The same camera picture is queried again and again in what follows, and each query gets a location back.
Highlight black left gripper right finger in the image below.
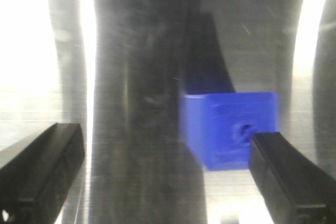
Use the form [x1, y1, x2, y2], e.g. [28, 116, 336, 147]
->
[249, 132, 335, 223]

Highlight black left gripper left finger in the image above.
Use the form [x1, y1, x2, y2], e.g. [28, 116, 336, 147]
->
[1, 123, 85, 223]

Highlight blue plastic block part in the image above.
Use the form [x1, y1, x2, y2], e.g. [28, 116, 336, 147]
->
[180, 92, 278, 171]

